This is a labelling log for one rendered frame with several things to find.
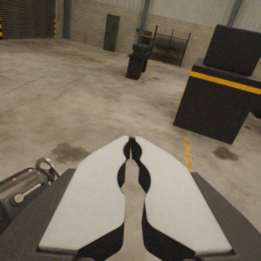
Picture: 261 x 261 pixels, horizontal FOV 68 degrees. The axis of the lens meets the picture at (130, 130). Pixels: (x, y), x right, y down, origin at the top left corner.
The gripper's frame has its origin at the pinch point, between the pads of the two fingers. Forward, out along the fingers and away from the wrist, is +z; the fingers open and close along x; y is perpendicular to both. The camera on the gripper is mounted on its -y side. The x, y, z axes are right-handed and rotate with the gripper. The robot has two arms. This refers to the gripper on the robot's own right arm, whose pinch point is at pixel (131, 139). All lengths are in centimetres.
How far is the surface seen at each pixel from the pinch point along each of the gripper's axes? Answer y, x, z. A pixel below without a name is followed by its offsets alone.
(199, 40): 36, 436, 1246
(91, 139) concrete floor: 149, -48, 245
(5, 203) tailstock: 40, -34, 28
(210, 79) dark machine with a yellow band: 66, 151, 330
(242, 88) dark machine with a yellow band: 75, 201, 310
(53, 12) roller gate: -59, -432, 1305
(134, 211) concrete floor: 159, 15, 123
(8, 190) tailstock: 38, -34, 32
